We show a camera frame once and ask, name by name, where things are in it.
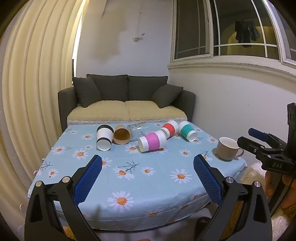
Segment white framed window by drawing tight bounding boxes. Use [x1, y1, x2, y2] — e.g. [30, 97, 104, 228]
[171, 0, 296, 77]

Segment brown paper cup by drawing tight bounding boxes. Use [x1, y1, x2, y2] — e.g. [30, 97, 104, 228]
[112, 125, 131, 145]

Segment hanging white wall ornament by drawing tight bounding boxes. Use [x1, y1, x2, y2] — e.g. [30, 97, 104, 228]
[132, 10, 146, 43]

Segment blue daisy print tablecloth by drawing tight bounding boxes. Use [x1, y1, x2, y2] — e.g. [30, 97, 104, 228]
[28, 120, 248, 229]

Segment red sleeved white cup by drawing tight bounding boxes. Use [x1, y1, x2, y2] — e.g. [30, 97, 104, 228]
[161, 120, 180, 139]

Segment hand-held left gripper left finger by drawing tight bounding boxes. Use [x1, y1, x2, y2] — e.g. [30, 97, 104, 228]
[24, 155, 103, 241]

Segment dark hanging clothes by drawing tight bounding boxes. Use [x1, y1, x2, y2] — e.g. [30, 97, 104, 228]
[235, 20, 260, 48]

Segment person's right hand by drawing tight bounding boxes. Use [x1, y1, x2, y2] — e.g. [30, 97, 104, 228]
[265, 170, 296, 209]

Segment dark grey throw pillow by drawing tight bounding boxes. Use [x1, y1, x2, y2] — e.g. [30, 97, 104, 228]
[151, 84, 184, 109]
[73, 76, 102, 108]

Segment teal sleeved white cup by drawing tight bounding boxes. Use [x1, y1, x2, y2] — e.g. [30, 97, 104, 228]
[179, 121, 198, 142]

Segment dark grey sofa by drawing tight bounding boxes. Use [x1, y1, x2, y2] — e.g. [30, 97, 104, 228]
[58, 74, 196, 133]

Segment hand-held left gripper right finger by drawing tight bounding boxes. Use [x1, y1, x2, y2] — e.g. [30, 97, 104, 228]
[193, 154, 273, 241]

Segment dark grey back cushion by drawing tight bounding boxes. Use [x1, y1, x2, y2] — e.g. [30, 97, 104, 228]
[86, 74, 129, 103]
[128, 75, 168, 103]

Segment pink sleeved white cup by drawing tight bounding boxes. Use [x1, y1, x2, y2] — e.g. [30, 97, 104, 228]
[138, 130, 167, 153]

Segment black and white paper cup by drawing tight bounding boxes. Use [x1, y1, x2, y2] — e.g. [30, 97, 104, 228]
[96, 124, 114, 151]

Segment clear plastic cup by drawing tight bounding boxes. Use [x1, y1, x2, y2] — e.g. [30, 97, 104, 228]
[127, 123, 149, 142]

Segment beige ceramic mug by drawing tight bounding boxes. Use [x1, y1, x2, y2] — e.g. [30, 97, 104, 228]
[216, 137, 244, 161]

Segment cream curtain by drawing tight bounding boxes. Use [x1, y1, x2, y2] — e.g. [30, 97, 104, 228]
[1, 0, 86, 209]

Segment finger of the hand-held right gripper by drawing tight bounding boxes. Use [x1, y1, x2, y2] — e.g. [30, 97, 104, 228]
[237, 136, 269, 155]
[248, 128, 288, 150]

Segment cream fleece seat cover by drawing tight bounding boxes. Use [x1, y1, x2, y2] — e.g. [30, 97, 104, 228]
[67, 100, 187, 127]

